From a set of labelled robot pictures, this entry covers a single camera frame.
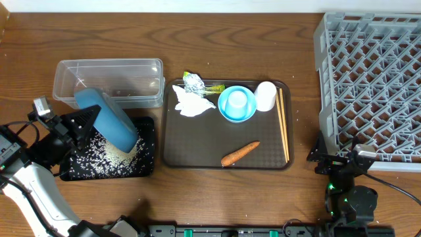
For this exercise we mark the white napkin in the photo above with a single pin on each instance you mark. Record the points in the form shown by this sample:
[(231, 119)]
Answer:
[(191, 104)]

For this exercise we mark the light blue bowl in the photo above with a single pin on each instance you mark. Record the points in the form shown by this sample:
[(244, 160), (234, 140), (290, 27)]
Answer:
[(251, 103)]

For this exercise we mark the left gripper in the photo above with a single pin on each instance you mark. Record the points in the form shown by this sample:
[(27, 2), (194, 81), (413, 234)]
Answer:
[(58, 131)]

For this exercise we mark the clear plastic bin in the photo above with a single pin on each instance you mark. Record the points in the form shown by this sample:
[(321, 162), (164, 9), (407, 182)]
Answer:
[(133, 83)]

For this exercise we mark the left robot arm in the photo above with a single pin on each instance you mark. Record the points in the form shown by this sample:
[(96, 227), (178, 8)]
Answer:
[(26, 177)]

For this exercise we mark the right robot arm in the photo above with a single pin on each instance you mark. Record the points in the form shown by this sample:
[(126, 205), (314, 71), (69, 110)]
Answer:
[(348, 204)]

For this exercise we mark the white rice pile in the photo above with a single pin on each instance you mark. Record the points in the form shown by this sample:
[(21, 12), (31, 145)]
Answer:
[(112, 158)]

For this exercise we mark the orange carrot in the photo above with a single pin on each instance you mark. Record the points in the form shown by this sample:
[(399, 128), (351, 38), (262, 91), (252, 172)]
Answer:
[(233, 157)]

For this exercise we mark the dark blue plate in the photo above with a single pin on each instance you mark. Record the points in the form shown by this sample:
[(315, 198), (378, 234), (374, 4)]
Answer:
[(111, 122)]

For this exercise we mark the foil wrapper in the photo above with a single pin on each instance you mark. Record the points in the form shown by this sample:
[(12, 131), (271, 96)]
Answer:
[(193, 84)]

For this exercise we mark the black plastic tray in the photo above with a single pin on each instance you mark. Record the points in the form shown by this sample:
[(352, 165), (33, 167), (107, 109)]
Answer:
[(144, 158)]

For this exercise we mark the light blue cup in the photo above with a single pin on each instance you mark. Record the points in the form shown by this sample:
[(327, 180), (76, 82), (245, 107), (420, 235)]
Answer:
[(236, 105)]

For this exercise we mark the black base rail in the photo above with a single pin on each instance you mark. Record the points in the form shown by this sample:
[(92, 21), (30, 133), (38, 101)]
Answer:
[(291, 231)]

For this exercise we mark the white cup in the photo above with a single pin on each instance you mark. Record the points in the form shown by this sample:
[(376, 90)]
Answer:
[(265, 95)]

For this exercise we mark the right wooden chopstick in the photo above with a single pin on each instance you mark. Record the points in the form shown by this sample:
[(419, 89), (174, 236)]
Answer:
[(284, 125)]

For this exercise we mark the left wooden chopstick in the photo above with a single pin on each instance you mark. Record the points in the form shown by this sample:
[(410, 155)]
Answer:
[(281, 128)]

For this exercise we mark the yellow-green snack wrapper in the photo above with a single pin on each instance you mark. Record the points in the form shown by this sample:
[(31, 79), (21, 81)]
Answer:
[(215, 89)]

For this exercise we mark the wooden chopstick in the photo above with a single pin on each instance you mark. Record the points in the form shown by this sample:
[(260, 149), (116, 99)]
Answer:
[(281, 128), (284, 125)]

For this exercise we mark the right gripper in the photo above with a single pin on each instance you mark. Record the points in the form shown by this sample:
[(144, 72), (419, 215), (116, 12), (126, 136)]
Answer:
[(332, 162)]

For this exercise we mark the brown serving tray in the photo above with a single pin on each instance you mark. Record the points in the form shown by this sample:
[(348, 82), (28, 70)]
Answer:
[(202, 141)]

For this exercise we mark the grey dishwasher rack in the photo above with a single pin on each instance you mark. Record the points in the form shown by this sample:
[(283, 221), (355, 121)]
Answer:
[(369, 69)]

